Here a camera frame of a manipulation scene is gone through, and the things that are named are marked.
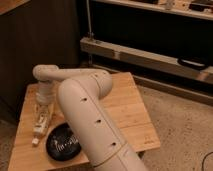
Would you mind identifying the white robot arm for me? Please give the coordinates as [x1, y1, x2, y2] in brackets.
[33, 65, 147, 171]

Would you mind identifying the vertical metal pole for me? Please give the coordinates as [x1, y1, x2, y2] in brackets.
[86, 0, 94, 40]

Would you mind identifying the black ceramic bowl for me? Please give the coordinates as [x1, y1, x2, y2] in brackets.
[46, 123, 81, 161]

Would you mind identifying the white plastic bottle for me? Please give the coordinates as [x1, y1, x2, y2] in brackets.
[32, 105, 50, 146]

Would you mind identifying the black cable on floor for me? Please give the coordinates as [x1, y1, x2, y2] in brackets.
[201, 151, 213, 171]

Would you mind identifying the black handle on rail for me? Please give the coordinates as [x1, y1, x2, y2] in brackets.
[177, 58, 209, 71]

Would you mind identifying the long metal rail beam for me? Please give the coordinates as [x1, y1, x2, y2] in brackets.
[80, 37, 213, 84]

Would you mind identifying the wooden wall shelf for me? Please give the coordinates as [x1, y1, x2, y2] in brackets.
[94, 0, 213, 21]

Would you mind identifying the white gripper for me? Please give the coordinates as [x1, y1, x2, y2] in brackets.
[34, 91, 54, 122]

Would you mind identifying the wooden table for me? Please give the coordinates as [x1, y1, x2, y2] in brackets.
[8, 73, 160, 171]

